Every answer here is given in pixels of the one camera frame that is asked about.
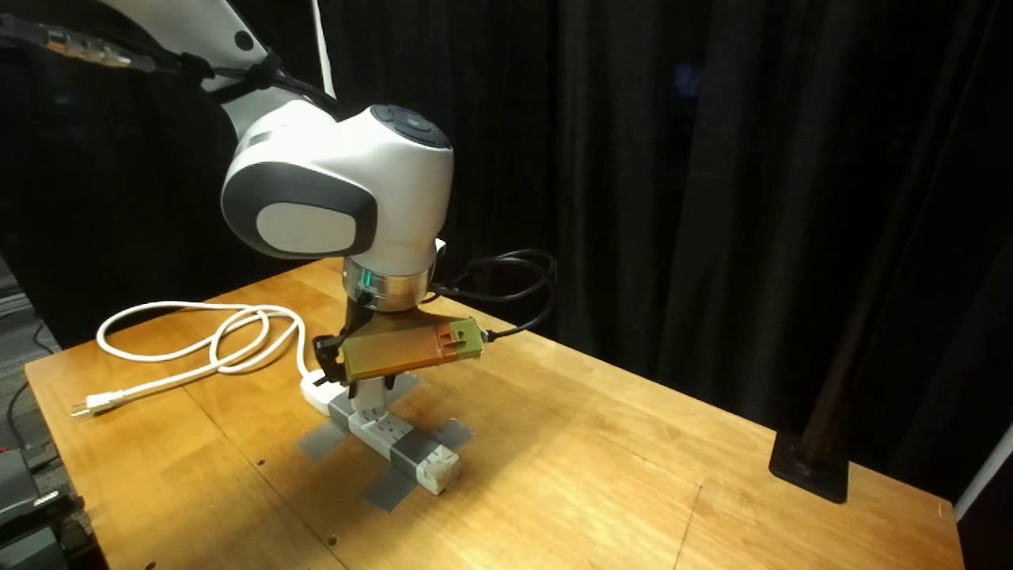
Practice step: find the grey tape strip near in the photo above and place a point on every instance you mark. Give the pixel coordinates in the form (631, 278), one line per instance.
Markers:
(321, 440)

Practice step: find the grey tape strip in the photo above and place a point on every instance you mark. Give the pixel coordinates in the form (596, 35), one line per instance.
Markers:
(420, 459)
(321, 440)

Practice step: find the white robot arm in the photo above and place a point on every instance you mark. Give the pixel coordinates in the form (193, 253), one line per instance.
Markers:
(307, 176)

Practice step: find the black curtain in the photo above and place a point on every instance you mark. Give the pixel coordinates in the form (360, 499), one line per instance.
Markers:
(795, 210)

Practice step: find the white power strip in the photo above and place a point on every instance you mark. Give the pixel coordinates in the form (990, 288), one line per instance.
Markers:
(332, 402)

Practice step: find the white charger head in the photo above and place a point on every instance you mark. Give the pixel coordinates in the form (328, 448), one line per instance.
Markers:
(372, 395)

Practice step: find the grey tape strip far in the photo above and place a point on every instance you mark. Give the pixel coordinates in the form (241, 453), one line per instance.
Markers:
(420, 459)

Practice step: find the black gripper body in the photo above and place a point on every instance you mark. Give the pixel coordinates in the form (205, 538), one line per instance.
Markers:
(368, 343)

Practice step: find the wrist camera with tape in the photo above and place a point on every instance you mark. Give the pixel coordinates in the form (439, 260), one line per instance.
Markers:
(442, 338)

